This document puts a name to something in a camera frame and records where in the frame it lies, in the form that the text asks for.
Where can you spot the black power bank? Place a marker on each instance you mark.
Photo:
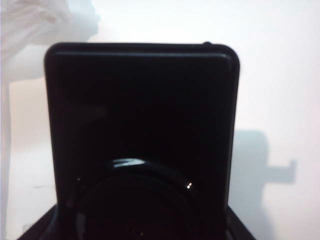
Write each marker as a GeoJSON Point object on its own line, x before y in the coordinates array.
{"type": "Point", "coordinates": [140, 112]}

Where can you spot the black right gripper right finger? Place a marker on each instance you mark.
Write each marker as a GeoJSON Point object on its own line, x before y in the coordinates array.
{"type": "Point", "coordinates": [237, 228]}

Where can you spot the white plastic shopping bag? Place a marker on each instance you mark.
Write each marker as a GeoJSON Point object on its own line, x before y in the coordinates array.
{"type": "Point", "coordinates": [30, 27]}

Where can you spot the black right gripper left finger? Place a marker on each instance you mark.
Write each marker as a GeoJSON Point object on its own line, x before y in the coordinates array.
{"type": "Point", "coordinates": [43, 226]}

